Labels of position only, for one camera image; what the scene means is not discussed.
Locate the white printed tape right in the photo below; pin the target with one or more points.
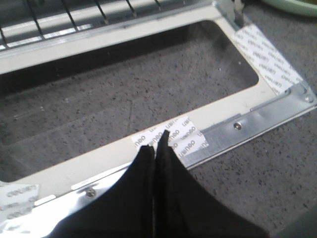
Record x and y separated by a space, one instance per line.
278 73

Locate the white printed tape centre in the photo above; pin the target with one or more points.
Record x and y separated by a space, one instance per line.
184 137

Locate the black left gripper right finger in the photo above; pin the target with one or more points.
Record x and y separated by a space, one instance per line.
184 209

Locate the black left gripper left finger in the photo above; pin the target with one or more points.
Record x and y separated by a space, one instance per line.
124 211

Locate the light green plate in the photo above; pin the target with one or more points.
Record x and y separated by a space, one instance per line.
306 8

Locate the white glass oven door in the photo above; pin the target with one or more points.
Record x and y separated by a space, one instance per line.
69 106

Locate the white printed tape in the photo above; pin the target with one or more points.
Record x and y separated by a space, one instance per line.
16 200
184 137
278 73

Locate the white printed tape left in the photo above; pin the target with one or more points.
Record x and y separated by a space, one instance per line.
16 200

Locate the metal wire oven rack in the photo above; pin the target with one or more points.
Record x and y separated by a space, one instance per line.
24 22

